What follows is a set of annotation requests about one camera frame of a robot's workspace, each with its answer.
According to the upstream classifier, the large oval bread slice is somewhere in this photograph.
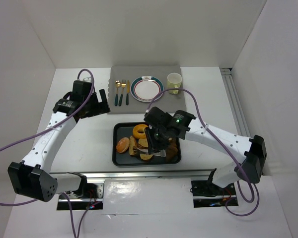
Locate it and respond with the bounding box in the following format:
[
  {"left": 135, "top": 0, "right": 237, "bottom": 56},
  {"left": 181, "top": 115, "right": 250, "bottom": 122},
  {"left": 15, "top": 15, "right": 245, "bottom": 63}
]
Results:
[{"left": 138, "top": 138, "right": 153, "bottom": 161}]

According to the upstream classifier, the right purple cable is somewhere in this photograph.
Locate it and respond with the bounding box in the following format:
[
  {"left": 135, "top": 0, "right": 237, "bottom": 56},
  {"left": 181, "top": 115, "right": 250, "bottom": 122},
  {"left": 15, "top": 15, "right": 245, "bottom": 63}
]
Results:
[{"left": 146, "top": 88, "right": 260, "bottom": 218}]

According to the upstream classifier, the pale yellow mug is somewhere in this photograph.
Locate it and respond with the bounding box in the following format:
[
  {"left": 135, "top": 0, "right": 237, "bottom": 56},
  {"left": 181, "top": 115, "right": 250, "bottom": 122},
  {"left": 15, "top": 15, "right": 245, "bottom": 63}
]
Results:
[{"left": 167, "top": 73, "right": 182, "bottom": 95}]

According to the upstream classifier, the brown croissant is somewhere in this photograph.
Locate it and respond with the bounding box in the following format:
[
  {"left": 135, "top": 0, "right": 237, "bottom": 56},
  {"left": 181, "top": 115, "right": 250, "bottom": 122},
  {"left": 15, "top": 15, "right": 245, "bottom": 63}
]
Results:
[{"left": 166, "top": 141, "right": 178, "bottom": 162}]

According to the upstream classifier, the white plate teal red rim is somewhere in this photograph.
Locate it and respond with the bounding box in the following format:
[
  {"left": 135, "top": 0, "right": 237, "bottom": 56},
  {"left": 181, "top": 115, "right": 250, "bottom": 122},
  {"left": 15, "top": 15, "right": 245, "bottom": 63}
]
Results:
[{"left": 130, "top": 76, "right": 164, "bottom": 103}]

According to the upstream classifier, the round cream filled bun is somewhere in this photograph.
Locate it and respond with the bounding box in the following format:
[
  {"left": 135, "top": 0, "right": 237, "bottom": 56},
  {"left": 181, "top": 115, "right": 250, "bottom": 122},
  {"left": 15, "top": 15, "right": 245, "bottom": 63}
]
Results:
[{"left": 116, "top": 137, "right": 130, "bottom": 153}]

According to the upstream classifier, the aluminium rail right side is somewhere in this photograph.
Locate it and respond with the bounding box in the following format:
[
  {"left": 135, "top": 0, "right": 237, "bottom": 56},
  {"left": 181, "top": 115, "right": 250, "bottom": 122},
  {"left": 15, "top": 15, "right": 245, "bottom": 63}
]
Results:
[{"left": 220, "top": 68, "right": 251, "bottom": 137}]

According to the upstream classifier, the gold knife green handle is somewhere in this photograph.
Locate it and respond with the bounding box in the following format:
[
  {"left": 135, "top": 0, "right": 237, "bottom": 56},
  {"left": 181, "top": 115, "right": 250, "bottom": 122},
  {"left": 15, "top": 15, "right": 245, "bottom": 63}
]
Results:
[{"left": 126, "top": 80, "right": 130, "bottom": 105}]

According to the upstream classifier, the black baking tray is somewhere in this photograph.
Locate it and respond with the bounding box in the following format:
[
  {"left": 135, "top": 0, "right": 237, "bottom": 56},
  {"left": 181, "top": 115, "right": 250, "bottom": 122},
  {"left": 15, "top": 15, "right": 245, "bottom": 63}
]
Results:
[{"left": 112, "top": 122, "right": 181, "bottom": 167}]

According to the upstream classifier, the grey placemat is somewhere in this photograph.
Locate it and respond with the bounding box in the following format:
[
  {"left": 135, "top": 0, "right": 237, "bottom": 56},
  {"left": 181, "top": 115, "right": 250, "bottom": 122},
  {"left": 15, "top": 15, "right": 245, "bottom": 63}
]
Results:
[{"left": 108, "top": 65, "right": 186, "bottom": 114}]

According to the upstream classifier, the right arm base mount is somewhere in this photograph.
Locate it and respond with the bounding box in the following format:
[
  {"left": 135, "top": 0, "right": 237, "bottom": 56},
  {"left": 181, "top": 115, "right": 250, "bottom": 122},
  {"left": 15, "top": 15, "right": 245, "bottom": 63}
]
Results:
[{"left": 190, "top": 169, "right": 238, "bottom": 208}]

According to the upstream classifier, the small gold spoon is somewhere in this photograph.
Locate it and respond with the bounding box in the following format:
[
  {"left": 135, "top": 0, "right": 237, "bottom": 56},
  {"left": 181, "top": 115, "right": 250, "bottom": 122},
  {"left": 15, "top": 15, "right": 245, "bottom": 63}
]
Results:
[{"left": 118, "top": 84, "right": 126, "bottom": 106}]

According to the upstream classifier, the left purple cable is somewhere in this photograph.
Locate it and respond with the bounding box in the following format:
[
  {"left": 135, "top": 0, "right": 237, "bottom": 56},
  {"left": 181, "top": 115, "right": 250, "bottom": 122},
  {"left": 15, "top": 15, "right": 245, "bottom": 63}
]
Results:
[{"left": 0, "top": 68, "right": 95, "bottom": 238}]

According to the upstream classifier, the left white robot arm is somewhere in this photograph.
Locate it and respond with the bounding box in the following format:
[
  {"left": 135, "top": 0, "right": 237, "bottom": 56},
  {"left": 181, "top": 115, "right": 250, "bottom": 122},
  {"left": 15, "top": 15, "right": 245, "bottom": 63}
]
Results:
[{"left": 7, "top": 80, "right": 110, "bottom": 202}]

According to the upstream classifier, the glazed ring doughnut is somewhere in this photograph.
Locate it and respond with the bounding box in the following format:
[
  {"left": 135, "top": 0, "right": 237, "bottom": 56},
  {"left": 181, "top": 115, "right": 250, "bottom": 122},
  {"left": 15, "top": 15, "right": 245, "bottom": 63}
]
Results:
[{"left": 133, "top": 124, "right": 148, "bottom": 139}]

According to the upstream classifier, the purple cable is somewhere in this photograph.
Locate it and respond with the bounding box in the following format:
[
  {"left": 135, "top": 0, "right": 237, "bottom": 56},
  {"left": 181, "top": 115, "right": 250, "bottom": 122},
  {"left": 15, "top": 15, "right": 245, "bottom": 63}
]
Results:
[
  {"left": 0, "top": 68, "right": 95, "bottom": 238},
  {"left": 146, "top": 88, "right": 260, "bottom": 218}
]

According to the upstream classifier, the small bread slice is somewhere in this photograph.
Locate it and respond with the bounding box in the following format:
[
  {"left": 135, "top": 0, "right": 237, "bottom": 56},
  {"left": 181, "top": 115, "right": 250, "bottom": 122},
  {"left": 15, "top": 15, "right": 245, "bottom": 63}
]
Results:
[{"left": 129, "top": 136, "right": 139, "bottom": 156}]

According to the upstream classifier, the gold spoon green handle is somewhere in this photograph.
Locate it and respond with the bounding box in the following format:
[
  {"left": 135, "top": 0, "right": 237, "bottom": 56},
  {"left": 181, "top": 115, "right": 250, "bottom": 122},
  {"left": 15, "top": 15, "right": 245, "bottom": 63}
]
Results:
[{"left": 114, "top": 80, "right": 121, "bottom": 106}]

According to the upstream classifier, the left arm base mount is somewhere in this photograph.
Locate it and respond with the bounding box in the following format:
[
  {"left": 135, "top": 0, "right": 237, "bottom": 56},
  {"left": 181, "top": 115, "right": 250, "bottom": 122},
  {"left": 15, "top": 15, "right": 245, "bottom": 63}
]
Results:
[{"left": 53, "top": 173, "right": 104, "bottom": 211}]

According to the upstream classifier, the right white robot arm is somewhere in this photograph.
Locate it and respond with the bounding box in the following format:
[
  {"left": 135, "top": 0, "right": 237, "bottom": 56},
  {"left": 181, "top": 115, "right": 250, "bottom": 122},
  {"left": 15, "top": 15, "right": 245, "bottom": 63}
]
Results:
[{"left": 138, "top": 107, "right": 267, "bottom": 188}]

